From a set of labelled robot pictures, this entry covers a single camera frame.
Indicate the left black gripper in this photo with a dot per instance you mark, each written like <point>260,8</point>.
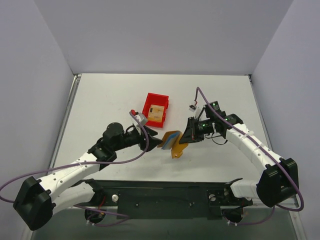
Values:
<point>144,140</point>

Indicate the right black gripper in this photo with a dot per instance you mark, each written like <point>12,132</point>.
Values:
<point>192,129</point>

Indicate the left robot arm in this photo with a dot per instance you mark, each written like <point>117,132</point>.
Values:
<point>39,199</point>

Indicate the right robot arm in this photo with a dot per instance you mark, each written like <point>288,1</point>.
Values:
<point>278,176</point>

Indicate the orange credit card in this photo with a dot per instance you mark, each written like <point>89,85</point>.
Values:
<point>156,113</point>

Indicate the red plastic bin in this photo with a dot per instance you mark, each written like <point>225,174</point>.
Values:
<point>157,99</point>

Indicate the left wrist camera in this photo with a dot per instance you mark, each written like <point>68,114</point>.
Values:
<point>138,118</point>

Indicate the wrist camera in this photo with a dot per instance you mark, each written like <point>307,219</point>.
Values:
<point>196,110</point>
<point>138,118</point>

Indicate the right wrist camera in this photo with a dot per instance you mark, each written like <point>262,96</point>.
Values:
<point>196,110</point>

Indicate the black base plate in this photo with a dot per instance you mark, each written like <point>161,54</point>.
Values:
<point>164,200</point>

